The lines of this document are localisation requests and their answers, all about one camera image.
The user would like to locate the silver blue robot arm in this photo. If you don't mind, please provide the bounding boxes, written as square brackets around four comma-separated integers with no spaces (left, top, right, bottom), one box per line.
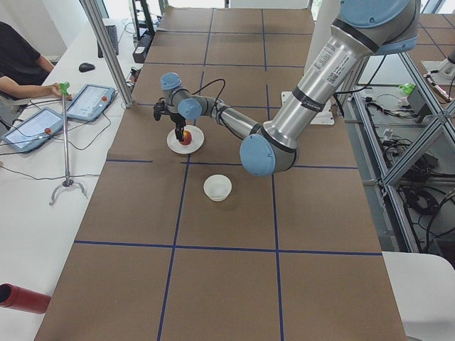
[154,0,420,176]

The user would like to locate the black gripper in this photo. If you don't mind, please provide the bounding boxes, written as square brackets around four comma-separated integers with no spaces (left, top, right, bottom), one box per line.
[170,113,186,143]

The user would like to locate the green handled reacher grabber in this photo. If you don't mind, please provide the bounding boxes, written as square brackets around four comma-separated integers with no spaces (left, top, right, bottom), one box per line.
[49,82,87,206]

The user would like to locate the blue teach pendant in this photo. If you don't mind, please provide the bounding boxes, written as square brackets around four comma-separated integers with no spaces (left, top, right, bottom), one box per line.
[66,84,115,122]
[1,107,64,153]

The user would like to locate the aluminium frame post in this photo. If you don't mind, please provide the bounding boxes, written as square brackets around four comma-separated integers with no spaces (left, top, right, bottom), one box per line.
[80,0,134,108]

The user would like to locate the near blue teach pendant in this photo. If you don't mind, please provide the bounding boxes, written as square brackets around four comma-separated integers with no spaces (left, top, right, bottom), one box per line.
[1,107,64,153]

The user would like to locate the red cylinder bottle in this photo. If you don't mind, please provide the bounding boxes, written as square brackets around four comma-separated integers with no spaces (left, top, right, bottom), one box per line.
[1,283,51,314]

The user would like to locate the black keyboard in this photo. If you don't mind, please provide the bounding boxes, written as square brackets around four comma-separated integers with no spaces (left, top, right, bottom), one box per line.
[97,25,119,58]

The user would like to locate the person in black shirt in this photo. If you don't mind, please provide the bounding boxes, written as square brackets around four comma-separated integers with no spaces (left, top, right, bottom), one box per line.
[1,22,54,99]

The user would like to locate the white round plate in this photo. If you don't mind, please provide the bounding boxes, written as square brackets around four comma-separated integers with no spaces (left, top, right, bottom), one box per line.
[166,125,204,154]

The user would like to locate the white small bowl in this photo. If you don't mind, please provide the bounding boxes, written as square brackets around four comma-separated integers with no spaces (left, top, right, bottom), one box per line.
[203,174,232,202]

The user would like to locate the red yellow apple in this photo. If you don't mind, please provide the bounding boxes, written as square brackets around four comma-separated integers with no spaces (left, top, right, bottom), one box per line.
[179,130,192,146]

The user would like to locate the far blue teach pendant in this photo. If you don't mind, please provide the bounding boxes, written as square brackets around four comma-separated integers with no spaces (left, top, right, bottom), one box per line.
[66,84,115,122]

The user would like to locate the black computer mouse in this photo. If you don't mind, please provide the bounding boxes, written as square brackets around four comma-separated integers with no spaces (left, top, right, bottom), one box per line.
[78,63,95,73]

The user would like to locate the person hand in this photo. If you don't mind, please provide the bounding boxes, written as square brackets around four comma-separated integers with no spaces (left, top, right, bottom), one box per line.
[50,83,73,100]

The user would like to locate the black robot camera cable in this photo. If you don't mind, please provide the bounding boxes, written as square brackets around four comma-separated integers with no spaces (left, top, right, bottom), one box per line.
[190,78,257,139]

